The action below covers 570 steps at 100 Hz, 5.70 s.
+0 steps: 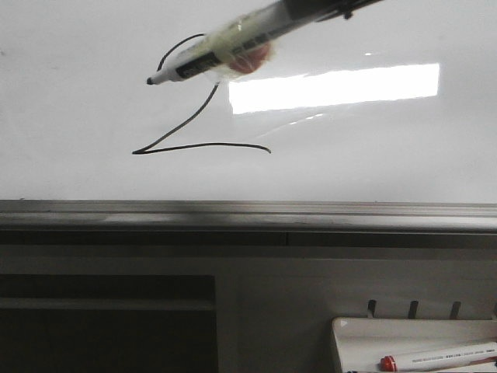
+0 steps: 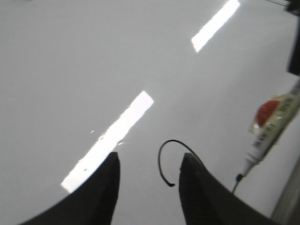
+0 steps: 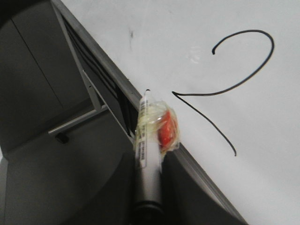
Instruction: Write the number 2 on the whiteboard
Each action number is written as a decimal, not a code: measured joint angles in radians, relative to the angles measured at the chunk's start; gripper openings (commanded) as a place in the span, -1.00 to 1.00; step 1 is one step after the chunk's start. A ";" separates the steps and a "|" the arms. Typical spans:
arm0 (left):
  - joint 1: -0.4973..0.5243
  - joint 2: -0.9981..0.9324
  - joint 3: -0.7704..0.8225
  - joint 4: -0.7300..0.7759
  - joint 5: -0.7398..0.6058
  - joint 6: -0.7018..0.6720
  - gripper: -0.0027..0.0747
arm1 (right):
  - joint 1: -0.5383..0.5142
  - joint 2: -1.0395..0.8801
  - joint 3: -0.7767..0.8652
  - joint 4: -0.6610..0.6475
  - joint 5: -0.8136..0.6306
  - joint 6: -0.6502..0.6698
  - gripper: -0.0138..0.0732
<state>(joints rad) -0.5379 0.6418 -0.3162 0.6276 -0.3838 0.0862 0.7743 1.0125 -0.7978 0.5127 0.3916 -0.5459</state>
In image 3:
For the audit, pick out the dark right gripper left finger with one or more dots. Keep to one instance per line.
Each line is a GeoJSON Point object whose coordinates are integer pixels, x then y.
{"type": "Point", "coordinates": [92, 190]}

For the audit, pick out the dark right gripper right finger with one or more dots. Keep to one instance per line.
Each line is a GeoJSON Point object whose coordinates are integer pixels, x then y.
{"type": "Point", "coordinates": [184, 202]}

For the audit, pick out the white black whiteboard marker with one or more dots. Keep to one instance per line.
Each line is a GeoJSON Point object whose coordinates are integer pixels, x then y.
{"type": "Point", "coordinates": [156, 133]}

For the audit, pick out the white whiteboard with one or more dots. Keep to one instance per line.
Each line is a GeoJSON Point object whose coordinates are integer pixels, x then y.
{"type": "Point", "coordinates": [231, 71]}

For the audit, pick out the grey cabinet panel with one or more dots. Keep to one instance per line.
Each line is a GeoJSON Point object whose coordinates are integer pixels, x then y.
{"type": "Point", "coordinates": [41, 87]}

